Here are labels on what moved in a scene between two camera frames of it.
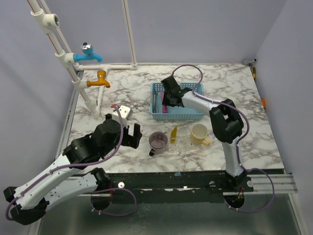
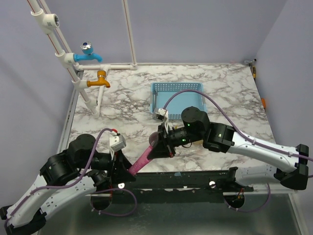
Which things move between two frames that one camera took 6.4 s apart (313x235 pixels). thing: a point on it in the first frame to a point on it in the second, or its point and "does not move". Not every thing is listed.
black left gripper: (133, 141) to (122, 175)
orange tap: (101, 81) does not move
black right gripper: (165, 102) to (164, 148)
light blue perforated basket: (174, 113) does not move
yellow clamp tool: (250, 62) does not move
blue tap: (87, 49) does not move
